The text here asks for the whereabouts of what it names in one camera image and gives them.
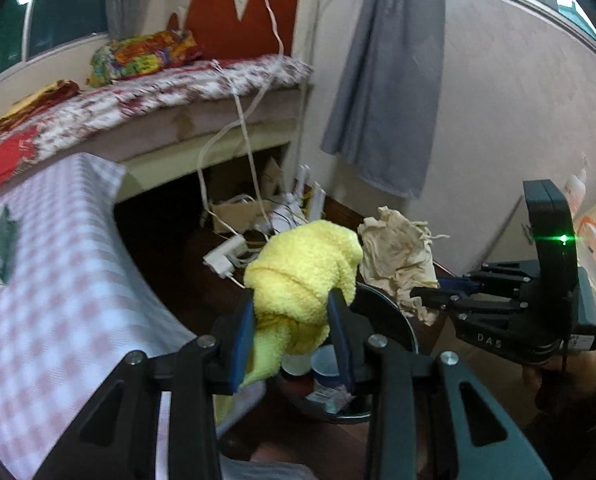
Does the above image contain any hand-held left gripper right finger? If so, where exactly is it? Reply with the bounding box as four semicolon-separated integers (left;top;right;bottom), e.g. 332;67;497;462
327;287;554;480

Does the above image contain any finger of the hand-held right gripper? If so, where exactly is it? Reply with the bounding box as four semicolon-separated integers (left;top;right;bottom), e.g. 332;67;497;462
410;285;529;323
438;260;538;295

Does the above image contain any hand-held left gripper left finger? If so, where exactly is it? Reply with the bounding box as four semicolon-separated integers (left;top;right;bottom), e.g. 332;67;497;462
42;287;257;480

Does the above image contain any white paper cup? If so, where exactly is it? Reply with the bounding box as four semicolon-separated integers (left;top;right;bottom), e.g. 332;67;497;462
281;352;313;377

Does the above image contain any black trash bin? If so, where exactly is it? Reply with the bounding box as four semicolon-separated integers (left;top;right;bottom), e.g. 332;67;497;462
272;282;421;427

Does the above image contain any beige cloth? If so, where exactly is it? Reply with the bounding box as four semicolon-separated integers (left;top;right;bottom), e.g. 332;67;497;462
357;206;452;327

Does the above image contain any yellow towel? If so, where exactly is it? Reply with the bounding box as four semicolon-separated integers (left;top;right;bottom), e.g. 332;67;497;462
213;219;365;427

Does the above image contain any person's right hand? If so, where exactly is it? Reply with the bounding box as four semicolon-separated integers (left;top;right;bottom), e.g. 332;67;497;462
522;337;596;415

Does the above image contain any white orange bottle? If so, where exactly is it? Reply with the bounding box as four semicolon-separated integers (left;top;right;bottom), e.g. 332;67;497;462
562;166;590;212

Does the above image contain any white power strip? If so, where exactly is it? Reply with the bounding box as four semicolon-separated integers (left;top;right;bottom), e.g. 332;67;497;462
202;235;247;279

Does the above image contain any cardboard piece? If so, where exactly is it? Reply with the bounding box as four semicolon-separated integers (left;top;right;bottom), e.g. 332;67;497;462
210;157;285;235

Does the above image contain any white router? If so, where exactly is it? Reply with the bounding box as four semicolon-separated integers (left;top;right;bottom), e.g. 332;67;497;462
267;163;329;235

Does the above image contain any pink checkered tablecloth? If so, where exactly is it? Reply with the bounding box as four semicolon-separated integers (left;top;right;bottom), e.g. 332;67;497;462
0;152;199;480

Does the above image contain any blue grey hanging curtain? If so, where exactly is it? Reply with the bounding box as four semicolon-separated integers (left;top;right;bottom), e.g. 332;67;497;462
320;0;447;200

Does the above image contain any bed with floral cover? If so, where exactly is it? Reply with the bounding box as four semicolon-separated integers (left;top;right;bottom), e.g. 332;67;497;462
112;84;311;207

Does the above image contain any bed with floral sheet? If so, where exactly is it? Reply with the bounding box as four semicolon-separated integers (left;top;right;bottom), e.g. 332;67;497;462
0;55;315;199

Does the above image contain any colourful floral pillow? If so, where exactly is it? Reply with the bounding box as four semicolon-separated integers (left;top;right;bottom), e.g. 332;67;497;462
86;29;204;89

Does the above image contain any folded yellow red blanket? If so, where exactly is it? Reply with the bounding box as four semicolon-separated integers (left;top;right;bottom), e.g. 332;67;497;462
0;79;81;141

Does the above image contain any red white headboard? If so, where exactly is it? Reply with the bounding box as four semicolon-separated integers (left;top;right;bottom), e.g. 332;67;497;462
167;0;325;62

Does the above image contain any large window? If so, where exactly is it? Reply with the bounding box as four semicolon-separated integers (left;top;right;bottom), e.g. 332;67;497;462
0;0;111;89

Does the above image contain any white flat cable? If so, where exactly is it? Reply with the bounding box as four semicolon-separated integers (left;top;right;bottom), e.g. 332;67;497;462
197;0;287;227

